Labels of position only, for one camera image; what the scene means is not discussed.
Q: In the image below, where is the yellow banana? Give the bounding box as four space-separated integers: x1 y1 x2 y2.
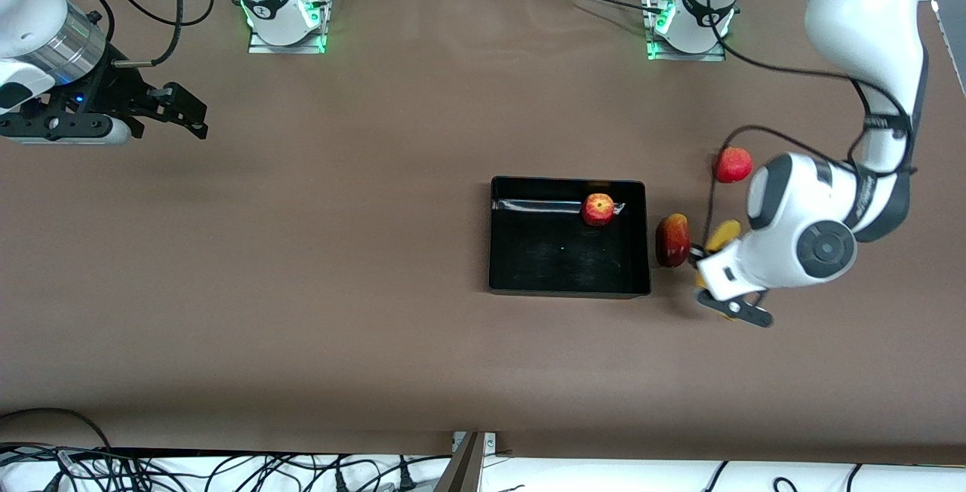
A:
693 219 743 322

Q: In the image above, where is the red yellow apple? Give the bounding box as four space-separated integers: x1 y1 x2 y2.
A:
581 193 616 227

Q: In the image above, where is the black rectangular plastic box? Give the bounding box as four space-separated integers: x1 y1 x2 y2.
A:
488 176 652 300

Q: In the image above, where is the red yellow mango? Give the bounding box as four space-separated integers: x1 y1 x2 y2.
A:
655 213 691 269

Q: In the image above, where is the red pomegranate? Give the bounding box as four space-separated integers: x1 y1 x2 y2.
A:
713 146 754 184

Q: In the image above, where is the brown table cover sheet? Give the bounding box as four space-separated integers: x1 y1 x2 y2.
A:
0 0 966 467

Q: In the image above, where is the black cable with metal plug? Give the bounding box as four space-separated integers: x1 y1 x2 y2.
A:
112 0 186 69

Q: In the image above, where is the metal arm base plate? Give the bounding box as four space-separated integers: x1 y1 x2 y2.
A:
646 0 728 63
248 0 328 54

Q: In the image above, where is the small metal bracket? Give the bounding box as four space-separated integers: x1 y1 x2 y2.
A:
451 432 497 454

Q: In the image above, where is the dark camera stand bar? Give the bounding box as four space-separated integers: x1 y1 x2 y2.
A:
432 432 484 492

